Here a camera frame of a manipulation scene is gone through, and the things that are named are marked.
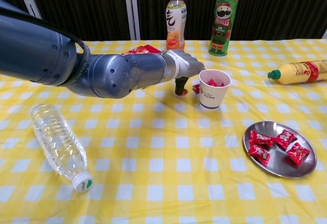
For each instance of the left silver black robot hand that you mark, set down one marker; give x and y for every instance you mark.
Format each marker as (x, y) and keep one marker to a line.
(187, 64)

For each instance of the red candy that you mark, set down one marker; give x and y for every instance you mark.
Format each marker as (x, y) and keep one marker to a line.
(259, 138)
(297, 153)
(196, 89)
(284, 138)
(221, 84)
(260, 153)
(211, 82)

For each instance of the white paper cup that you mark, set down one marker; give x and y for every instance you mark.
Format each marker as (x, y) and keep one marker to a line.
(212, 98)

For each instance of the silver metal plate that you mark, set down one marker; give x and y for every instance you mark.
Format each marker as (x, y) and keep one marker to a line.
(278, 167)

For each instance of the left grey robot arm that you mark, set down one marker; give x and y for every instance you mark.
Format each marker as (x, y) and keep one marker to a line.
(107, 73)

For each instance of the orange drink bottle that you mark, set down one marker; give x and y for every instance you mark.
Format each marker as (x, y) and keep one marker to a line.
(176, 29)

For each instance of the red spiral notebook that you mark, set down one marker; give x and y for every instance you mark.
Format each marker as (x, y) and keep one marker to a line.
(143, 49)

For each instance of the green Pringles can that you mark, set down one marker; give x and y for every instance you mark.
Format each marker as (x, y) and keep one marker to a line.
(223, 17)

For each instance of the yellow white checked tablecloth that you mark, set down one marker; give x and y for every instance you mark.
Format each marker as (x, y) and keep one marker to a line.
(153, 144)

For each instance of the yellow squeeze bottle green cap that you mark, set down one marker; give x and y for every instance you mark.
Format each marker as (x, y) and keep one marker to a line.
(293, 71)

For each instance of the clear plastic water bottle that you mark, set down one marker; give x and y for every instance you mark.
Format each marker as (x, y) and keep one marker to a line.
(56, 142)

